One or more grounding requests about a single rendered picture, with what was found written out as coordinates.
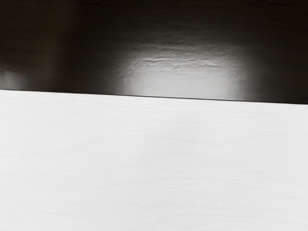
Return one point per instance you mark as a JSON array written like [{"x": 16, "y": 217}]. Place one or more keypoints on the dark brown wooden cabinet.
[{"x": 79, "y": 36}]

